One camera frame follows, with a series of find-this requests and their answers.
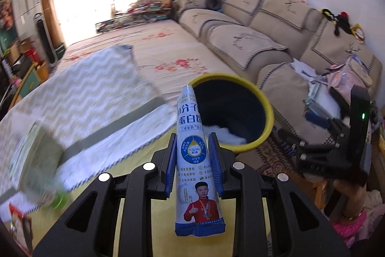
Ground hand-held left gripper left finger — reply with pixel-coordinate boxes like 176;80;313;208
32;133;178;257

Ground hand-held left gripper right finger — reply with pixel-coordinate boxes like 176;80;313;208
207;133;351;257

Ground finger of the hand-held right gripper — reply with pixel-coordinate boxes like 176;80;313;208
304;85;352;139
277;128;338;155

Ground white blue powder sachet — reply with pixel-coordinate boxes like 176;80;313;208
174;84;227;237

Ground white coarse foam net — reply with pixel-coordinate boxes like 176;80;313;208
207;124;248;145

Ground black bin with yellow rim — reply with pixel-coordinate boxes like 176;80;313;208
186;73;275;154

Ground red snack packet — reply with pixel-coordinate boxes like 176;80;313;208
7;203;33;255

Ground person's right forearm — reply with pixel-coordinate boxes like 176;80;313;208
331;209;385;250

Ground person's right hand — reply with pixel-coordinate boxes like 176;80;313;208
332;178;367;217

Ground stack of plastic folders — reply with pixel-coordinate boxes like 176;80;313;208
305;81;340;122

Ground patterned rug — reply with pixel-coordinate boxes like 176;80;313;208
254;137;304;173

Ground yellow checked tablecloth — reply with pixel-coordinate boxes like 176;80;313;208
45;133;265;257

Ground white loose papers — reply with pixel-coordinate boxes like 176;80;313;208
290;61;319;80

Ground pink backpack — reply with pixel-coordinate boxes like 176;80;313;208
327;55;377;96

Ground wooden stool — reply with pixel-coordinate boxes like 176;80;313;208
311;177;334;209

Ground black yellow plush toy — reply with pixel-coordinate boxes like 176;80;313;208
319;8;352;36

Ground beige sofa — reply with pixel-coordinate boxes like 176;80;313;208
171;0;379;149

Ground grey white chevron cloth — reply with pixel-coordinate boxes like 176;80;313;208
0;45;181;209

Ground clear glass cup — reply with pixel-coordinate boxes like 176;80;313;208
28;168;70;210

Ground floral sheet mattress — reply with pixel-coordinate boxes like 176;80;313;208
56;19;259;92

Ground green black box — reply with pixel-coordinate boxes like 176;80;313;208
53;43;67;61

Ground green television cabinet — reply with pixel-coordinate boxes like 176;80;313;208
9;63;43;101

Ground red box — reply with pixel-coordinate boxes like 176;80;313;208
24;49;39;65

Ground black white tower fan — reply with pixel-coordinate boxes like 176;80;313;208
33;13;58;71

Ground artificial flower decoration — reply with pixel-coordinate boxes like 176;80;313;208
0;0;15;32

